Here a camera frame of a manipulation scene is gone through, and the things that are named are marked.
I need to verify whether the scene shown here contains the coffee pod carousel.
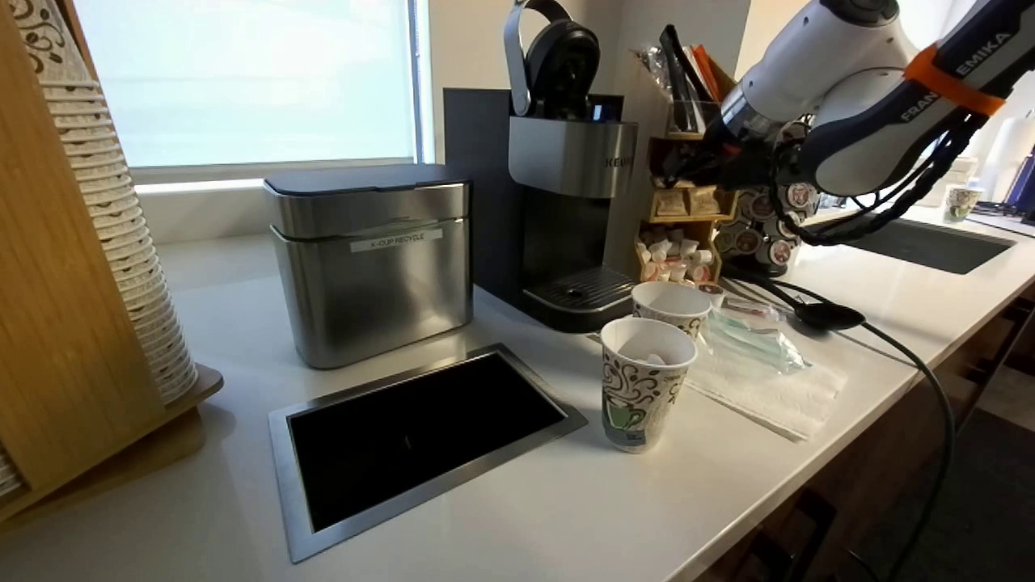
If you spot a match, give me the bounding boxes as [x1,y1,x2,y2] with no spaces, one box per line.
[715,121,822,280]

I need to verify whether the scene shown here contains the window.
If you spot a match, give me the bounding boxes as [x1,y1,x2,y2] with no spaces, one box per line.
[73,0,431,172]

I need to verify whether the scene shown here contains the stainless steel bin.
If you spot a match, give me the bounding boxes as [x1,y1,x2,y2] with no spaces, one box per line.
[263,164,475,370]

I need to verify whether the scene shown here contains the clear plastic packet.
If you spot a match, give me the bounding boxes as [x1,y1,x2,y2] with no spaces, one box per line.
[699,306,811,375]

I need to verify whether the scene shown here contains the wooden condiment organizer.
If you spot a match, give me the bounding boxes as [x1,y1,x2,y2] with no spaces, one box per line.
[633,47,741,286]

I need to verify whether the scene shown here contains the black cable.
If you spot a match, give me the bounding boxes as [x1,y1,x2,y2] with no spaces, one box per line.
[722,275,959,582]

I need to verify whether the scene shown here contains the stack of paper cups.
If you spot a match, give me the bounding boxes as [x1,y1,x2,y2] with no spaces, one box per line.
[8,0,200,406]

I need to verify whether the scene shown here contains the sink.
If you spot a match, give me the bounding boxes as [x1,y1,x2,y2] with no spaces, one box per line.
[815,216,1016,276]

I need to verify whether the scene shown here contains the white paper napkin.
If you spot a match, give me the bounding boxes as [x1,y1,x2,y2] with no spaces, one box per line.
[686,335,849,443]

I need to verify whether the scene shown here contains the bundle of black stir sticks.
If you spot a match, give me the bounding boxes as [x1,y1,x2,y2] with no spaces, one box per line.
[658,24,706,134]

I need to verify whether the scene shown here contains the dark bin lid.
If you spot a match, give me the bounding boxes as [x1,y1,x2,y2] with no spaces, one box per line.
[263,164,471,198]

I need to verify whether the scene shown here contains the row of brown packets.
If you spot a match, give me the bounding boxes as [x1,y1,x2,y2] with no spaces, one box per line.
[653,186,733,219]

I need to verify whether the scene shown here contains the coffee machine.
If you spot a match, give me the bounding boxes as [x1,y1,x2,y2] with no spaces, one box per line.
[443,0,640,335]

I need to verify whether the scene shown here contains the patterned paper cup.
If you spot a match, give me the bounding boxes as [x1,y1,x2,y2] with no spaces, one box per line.
[632,280,714,340]
[942,184,985,225]
[600,317,699,454]

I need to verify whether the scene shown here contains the steel framed counter trash opening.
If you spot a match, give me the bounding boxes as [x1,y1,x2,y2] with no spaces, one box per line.
[268,344,589,564]

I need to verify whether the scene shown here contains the wooden cup dispenser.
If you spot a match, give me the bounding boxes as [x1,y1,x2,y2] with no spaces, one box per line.
[0,0,225,528]

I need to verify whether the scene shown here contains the bundle of orange packets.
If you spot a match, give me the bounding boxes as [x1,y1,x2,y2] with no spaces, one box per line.
[691,44,723,103]

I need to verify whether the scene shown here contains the paper towel roll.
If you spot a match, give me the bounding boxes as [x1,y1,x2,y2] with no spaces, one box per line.
[982,116,1035,205]

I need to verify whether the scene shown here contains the heap of creamer cups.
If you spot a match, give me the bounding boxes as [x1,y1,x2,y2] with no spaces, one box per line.
[637,226,716,284]

